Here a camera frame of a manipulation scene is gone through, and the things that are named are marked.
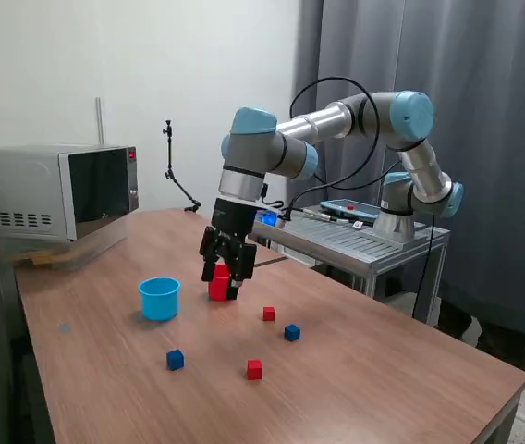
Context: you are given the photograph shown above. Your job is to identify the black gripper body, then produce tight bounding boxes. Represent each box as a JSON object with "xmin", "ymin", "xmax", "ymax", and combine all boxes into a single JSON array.
[{"xmin": 210, "ymin": 196, "xmax": 257, "ymax": 241}]

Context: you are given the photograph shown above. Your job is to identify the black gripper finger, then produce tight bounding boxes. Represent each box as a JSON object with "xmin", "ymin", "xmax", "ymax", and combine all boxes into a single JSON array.
[
  {"xmin": 199, "ymin": 226, "xmax": 220, "ymax": 283},
  {"xmin": 225, "ymin": 240, "xmax": 258, "ymax": 301}
]

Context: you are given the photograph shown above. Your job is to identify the red plastic cup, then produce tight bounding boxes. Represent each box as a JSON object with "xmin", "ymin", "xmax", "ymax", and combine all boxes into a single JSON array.
[{"xmin": 207, "ymin": 264, "xmax": 232, "ymax": 302}]

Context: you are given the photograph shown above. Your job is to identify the blue plastic cup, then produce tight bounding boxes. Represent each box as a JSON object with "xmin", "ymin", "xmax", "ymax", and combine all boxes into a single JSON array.
[{"xmin": 138, "ymin": 277, "xmax": 182, "ymax": 323}]

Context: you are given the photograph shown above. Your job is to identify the teal teach pendant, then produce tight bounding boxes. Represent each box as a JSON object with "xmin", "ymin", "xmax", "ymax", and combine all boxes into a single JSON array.
[{"xmin": 320, "ymin": 198, "xmax": 379, "ymax": 221}]

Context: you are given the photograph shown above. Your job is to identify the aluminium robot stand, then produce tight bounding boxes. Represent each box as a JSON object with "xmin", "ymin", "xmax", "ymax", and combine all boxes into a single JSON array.
[{"xmin": 247, "ymin": 203, "xmax": 451, "ymax": 325}]

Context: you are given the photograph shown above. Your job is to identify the tan wood boards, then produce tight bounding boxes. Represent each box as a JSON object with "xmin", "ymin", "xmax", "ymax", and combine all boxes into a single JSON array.
[{"xmin": 6, "ymin": 248, "xmax": 67, "ymax": 268}]

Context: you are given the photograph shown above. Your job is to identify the silver microwave oven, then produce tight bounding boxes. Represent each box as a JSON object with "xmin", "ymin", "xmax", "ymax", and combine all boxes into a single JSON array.
[{"xmin": 0, "ymin": 143, "xmax": 140, "ymax": 244}]

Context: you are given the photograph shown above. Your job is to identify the dark trouser leg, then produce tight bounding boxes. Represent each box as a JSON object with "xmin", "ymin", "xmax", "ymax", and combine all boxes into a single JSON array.
[
  {"xmin": 474, "ymin": 318, "xmax": 525, "ymax": 374},
  {"xmin": 436, "ymin": 299, "xmax": 471, "ymax": 341}
]

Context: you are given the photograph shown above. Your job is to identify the grey curtain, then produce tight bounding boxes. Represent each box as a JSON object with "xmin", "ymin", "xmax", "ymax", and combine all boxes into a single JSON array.
[{"xmin": 287, "ymin": 0, "xmax": 525, "ymax": 346}]

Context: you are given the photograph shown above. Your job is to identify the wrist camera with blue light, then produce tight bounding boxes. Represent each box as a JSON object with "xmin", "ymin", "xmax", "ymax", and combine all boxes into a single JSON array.
[{"xmin": 255, "ymin": 208, "xmax": 289, "ymax": 230}]

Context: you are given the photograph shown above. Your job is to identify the grey cable connector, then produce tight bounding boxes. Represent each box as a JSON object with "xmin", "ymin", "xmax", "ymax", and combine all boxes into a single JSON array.
[{"xmin": 299, "ymin": 207, "xmax": 351, "ymax": 226}]

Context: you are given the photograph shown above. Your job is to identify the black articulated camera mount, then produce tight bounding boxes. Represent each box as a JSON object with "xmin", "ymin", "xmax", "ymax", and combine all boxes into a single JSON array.
[{"xmin": 161, "ymin": 119, "xmax": 202, "ymax": 214}]

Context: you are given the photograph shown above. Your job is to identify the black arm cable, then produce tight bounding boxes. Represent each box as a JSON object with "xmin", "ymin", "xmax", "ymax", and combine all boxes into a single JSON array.
[{"xmin": 288, "ymin": 76, "xmax": 405, "ymax": 218}]

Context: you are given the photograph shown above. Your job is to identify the black stand cable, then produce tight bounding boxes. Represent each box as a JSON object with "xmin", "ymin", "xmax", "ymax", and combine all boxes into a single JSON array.
[{"xmin": 410, "ymin": 215, "xmax": 435, "ymax": 320}]

